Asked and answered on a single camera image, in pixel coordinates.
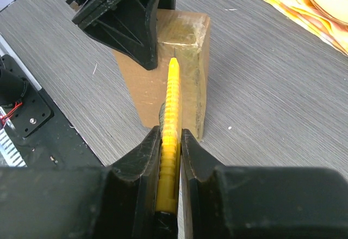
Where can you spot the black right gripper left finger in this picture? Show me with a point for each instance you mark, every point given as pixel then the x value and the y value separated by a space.
pixel 130 193

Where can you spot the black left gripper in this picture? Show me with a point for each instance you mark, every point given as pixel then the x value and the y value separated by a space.
pixel 127 26

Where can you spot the brown cardboard express box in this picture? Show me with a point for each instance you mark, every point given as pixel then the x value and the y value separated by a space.
pixel 187 35

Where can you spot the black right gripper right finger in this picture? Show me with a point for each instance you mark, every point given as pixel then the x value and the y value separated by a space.
pixel 207 201

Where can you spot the yellow utility knife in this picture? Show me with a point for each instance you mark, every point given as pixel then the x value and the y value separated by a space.
pixel 166 207

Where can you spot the slotted grey cable duct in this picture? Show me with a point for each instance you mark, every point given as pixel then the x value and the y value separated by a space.
pixel 10 156

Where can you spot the orange checkered cloth napkin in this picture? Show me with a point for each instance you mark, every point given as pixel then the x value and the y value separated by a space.
pixel 308 16

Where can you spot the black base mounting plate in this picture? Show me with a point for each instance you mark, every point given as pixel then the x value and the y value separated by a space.
pixel 37 127

